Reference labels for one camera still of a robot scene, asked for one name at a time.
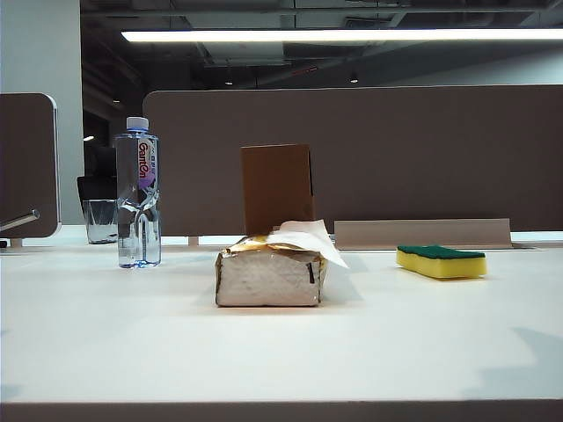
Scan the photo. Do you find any white tissue sheet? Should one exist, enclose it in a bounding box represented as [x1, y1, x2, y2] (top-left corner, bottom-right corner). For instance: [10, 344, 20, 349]
[267, 218, 350, 269]

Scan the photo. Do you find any long ceiling light strip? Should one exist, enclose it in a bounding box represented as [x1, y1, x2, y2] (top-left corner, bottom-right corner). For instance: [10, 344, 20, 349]
[121, 27, 563, 44]

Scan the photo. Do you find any silver metal rod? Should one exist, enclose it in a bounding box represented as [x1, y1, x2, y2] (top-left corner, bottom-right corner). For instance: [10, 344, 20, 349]
[0, 208, 40, 232]

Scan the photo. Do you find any wide brown desk partition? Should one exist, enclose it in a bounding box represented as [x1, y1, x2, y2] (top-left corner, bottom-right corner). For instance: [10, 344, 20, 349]
[142, 84, 563, 238]

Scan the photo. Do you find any yellow sponge with green scourer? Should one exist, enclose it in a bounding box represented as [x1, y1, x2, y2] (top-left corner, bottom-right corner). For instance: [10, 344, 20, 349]
[396, 244, 488, 281]

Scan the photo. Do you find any clear Ganten water bottle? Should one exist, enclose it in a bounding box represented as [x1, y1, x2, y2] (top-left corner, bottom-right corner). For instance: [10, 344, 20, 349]
[114, 116, 162, 270]

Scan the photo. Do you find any black office chair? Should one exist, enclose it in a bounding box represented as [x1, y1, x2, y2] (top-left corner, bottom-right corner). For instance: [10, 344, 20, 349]
[77, 144, 119, 221]

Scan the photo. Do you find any beige cable tray lid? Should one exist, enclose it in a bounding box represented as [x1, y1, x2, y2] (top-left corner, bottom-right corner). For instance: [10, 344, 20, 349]
[333, 218, 514, 251]

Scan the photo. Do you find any brown cardboard box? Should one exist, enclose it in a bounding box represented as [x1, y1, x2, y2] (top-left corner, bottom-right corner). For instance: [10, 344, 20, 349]
[240, 143, 318, 236]

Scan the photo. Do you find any soft tissue pack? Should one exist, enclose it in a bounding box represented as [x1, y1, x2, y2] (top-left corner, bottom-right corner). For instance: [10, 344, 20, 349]
[215, 234, 329, 308]

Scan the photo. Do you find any brown partition with white edge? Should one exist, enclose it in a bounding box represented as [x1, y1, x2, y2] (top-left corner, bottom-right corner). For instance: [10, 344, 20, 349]
[0, 92, 61, 241]

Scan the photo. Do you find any clear drinking glass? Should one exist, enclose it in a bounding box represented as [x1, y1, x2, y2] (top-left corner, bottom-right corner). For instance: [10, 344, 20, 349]
[82, 198, 120, 245]

